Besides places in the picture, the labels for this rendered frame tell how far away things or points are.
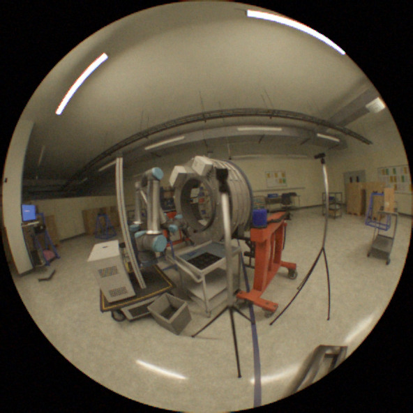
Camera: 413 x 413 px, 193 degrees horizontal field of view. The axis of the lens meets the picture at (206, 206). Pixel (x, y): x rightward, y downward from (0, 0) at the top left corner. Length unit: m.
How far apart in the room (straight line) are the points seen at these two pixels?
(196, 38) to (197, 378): 4.27
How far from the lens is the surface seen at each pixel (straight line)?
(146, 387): 1.38
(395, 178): 8.54
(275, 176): 7.63
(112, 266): 1.27
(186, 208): 2.23
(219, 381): 1.25
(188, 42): 3.09
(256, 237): 0.98
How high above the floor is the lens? 1.25
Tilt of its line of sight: 5 degrees down
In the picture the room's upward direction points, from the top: 6 degrees counter-clockwise
